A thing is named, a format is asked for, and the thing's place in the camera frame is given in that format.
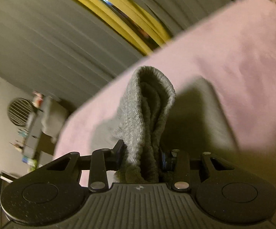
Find purple plush bed blanket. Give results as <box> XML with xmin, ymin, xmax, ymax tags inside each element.
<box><xmin>54</xmin><ymin>0</ymin><xmax>276</xmax><ymax>187</ymax></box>

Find yellow curtain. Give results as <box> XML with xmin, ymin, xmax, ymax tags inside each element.
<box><xmin>76</xmin><ymin>0</ymin><xmax>171</xmax><ymax>55</ymax></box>

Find grey-green curtain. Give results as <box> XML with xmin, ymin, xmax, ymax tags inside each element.
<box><xmin>0</xmin><ymin>0</ymin><xmax>232</xmax><ymax>106</ymax></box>

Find round black fan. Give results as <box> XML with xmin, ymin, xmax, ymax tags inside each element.
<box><xmin>7</xmin><ymin>98</ymin><xmax>34</xmax><ymax>127</ymax></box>

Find dark desk with clutter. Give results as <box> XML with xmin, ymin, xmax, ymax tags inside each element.
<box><xmin>12</xmin><ymin>92</ymin><xmax>55</xmax><ymax>172</ymax></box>

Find grey sweatpants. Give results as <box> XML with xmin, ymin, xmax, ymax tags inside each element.
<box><xmin>113</xmin><ymin>66</ymin><xmax>238</xmax><ymax>183</ymax></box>

